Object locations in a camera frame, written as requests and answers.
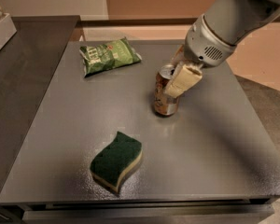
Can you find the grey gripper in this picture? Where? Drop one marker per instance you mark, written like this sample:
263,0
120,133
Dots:
204,46

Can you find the orange soda can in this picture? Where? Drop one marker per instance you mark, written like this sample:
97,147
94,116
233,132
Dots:
164,104

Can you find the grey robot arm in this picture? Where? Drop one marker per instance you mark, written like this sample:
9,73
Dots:
233,20

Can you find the green jalapeno chip bag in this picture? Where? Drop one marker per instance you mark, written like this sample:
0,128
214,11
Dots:
108,56

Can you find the green yellow sponge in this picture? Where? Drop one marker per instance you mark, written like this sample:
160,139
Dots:
116,160

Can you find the dark side counter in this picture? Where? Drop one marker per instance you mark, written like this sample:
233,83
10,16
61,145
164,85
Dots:
27,64

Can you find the white box on counter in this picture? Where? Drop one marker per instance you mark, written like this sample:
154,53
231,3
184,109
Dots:
7,29

